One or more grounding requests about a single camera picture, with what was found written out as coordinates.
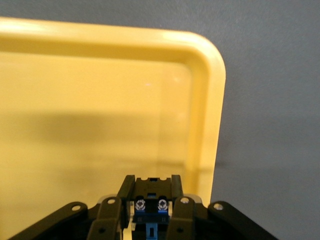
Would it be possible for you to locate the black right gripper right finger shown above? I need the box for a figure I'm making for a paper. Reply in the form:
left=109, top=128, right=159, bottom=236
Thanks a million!
left=166, top=174, right=278, bottom=240

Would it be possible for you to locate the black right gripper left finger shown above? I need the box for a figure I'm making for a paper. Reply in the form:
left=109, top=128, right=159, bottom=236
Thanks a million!
left=7, top=174, right=133, bottom=240

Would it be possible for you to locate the yellow push button switch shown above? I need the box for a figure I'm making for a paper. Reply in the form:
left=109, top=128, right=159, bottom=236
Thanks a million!
left=123, top=176, right=176, bottom=240

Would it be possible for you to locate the yellow plastic tray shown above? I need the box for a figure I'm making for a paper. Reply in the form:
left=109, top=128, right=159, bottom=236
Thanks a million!
left=0, top=16, right=228, bottom=240

